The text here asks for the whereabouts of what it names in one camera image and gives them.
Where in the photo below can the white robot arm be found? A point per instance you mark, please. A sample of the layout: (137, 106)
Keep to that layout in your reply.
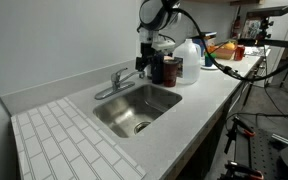
(154, 16)

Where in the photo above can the white tile mat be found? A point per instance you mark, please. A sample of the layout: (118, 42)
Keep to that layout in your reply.
(57, 141)

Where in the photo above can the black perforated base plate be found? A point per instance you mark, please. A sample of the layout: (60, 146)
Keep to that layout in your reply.
(258, 153)

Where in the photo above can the orange black clamp right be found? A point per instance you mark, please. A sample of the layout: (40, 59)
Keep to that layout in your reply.
(237, 171)

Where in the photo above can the dark blue bottle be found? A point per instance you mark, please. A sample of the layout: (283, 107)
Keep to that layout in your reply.
(157, 69)

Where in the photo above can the blue box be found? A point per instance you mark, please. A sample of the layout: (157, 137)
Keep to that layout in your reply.
(209, 39)

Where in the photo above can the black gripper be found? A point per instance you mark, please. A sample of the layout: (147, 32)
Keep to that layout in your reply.
(147, 53)

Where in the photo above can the translucent plastic jug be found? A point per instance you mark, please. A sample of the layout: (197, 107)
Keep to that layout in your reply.
(189, 62)

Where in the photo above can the red can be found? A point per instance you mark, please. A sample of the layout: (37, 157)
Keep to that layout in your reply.
(239, 52)

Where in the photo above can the stainless steel sink basin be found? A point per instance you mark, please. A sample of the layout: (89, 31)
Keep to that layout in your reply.
(130, 113)

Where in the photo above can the dark red tumbler cup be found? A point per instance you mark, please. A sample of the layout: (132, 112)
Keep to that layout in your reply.
(170, 72)

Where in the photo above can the green cup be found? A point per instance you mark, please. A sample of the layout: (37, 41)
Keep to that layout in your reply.
(208, 61)

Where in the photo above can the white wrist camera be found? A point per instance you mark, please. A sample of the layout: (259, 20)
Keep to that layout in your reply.
(161, 43)

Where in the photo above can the wooden fruit basket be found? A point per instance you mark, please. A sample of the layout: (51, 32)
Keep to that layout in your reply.
(226, 51)

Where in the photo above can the black camera tripod stand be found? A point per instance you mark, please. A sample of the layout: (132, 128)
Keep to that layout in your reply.
(263, 38)

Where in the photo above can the chrome sink faucet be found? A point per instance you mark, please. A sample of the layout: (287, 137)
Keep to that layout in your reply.
(118, 84)

